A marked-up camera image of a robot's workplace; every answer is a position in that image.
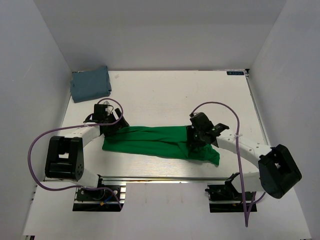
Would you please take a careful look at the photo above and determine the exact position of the green t shirt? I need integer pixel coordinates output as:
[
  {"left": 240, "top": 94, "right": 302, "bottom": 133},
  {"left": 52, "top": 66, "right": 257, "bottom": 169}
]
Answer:
[{"left": 102, "top": 126, "right": 220, "bottom": 166}]

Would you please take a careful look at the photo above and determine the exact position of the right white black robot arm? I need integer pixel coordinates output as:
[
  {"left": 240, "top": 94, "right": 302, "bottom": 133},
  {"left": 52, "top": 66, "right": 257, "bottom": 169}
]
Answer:
[{"left": 187, "top": 112, "right": 302, "bottom": 200}]

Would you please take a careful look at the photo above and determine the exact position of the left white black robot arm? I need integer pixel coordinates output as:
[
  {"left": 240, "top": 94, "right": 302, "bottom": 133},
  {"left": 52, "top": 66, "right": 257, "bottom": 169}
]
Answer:
[{"left": 45, "top": 103, "right": 129, "bottom": 200}]

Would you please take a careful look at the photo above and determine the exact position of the folded blue-grey t shirt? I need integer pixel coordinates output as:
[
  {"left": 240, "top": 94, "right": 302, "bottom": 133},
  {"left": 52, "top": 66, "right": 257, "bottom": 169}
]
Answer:
[{"left": 70, "top": 66, "right": 112, "bottom": 103}]

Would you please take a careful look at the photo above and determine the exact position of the blue label sticker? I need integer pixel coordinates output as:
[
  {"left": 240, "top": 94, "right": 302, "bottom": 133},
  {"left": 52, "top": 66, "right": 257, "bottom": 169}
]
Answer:
[{"left": 226, "top": 71, "right": 245, "bottom": 76}]

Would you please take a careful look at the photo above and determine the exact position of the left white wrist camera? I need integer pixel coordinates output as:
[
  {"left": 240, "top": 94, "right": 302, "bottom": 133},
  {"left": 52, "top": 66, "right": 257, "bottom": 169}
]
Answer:
[{"left": 103, "top": 100, "right": 114, "bottom": 114}]

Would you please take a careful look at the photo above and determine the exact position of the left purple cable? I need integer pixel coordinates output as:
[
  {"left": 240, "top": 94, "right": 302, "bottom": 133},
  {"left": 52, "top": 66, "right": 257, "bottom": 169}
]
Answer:
[{"left": 27, "top": 98, "right": 124, "bottom": 211}]

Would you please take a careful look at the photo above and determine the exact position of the purple cable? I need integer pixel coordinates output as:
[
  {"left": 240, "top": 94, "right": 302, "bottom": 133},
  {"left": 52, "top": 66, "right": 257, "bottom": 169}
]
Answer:
[
  {"left": 27, "top": 98, "right": 124, "bottom": 211},
  {"left": 190, "top": 101, "right": 266, "bottom": 228}
]

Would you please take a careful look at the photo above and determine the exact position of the aluminium table rail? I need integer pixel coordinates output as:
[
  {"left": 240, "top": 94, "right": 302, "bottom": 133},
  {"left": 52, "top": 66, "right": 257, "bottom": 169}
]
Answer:
[{"left": 101, "top": 176, "right": 229, "bottom": 182}]

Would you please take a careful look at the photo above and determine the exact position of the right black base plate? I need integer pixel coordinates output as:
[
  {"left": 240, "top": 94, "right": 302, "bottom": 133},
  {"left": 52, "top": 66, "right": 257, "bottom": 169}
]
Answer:
[{"left": 204, "top": 184, "right": 244, "bottom": 213}]

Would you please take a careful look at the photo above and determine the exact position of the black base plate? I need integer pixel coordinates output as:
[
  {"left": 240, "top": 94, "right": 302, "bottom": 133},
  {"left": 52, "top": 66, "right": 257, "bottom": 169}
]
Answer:
[
  {"left": 72, "top": 182, "right": 126, "bottom": 212},
  {"left": 204, "top": 184, "right": 244, "bottom": 213}
]

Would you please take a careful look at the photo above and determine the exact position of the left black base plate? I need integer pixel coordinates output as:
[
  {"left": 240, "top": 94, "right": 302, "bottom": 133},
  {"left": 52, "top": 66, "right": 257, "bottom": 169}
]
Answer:
[{"left": 72, "top": 182, "right": 126, "bottom": 212}]

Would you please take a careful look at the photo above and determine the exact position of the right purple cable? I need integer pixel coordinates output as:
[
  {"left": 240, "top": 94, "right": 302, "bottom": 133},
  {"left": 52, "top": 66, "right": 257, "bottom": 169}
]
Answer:
[{"left": 190, "top": 101, "right": 266, "bottom": 228}]

